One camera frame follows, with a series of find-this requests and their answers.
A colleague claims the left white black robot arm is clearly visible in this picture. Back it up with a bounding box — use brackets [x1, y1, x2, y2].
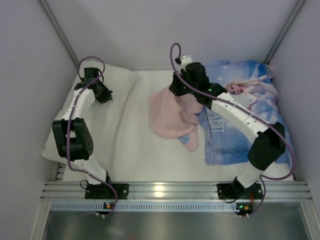
[52, 67, 112, 194]

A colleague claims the left aluminium frame post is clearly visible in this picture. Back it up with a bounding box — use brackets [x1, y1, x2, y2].
[37, 0, 80, 67]

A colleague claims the aluminium mounting rail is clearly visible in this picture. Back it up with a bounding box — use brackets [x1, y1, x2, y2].
[40, 181, 313, 202]

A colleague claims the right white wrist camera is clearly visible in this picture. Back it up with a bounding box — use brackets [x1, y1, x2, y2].
[174, 55, 193, 71]

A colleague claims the blue Elsa pillow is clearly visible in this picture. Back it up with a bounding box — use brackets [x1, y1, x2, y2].
[194, 59, 296, 166]

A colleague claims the slotted grey cable duct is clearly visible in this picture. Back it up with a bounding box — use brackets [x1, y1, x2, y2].
[50, 201, 252, 213]

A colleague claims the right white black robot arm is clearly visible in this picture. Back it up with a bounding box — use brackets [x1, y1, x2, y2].
[169, 59, 286, 199]

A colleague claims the aluminium frame post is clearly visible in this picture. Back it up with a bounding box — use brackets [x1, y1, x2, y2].
[37, 0, 80, 67]
[263, 0, 307, 64]

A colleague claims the right aluminium frame post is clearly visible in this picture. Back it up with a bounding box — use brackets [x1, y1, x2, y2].
[263, 0, 307, 64]

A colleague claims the pink pillowcase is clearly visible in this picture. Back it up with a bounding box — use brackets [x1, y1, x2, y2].
[148, 86, 204, 152]

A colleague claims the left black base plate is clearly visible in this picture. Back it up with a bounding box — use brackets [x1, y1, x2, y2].
[84, 183, 129, 200]

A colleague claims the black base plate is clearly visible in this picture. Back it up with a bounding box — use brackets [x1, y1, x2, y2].
[217, 183, 263, 203]
[84, 183, 129, 200]

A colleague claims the white pillow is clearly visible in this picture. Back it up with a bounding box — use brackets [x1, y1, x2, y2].
[41, 60, 139, 173]

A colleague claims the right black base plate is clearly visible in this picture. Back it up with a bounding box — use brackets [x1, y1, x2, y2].
[217, 183, 263, 203]

